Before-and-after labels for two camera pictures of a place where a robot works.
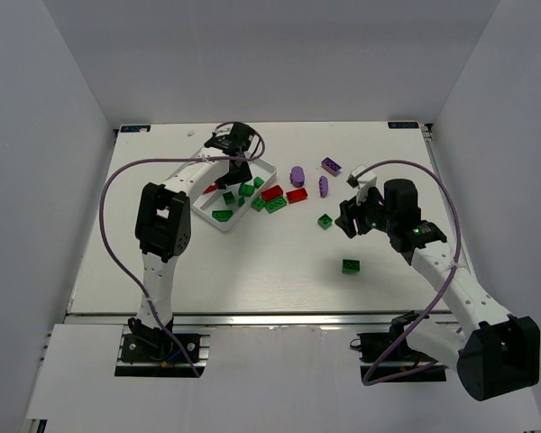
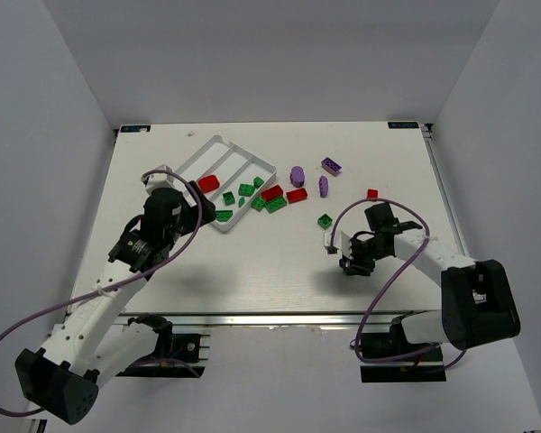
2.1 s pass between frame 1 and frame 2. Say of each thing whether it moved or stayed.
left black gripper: moved
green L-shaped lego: stayed
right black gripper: moved
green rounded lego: stayed
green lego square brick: stayed
